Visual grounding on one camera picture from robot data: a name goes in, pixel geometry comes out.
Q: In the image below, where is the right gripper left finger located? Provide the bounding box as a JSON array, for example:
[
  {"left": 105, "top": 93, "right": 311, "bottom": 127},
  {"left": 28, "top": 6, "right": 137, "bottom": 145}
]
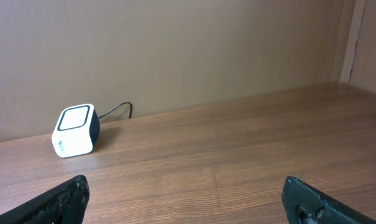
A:
[{"left": 0, "top": 175, "right": 90, "bottom": 224}]

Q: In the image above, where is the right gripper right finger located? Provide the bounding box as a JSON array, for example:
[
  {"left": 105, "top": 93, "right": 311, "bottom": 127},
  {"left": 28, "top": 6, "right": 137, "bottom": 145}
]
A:
[{"left": 282, "top": 176, "right": 376, "bottom": 224}]

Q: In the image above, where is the white barcode scanner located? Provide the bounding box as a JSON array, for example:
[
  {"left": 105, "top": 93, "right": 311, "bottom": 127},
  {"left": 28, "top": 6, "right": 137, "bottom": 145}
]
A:
[{"left": 52, "top": 103, "right": 100, "bottom": 158}]

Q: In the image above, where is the scanner black cable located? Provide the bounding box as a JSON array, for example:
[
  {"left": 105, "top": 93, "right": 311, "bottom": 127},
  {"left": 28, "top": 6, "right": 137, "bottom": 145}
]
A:
[{"left": 97, "top": 101, "right": 133, "bottom": 120}]

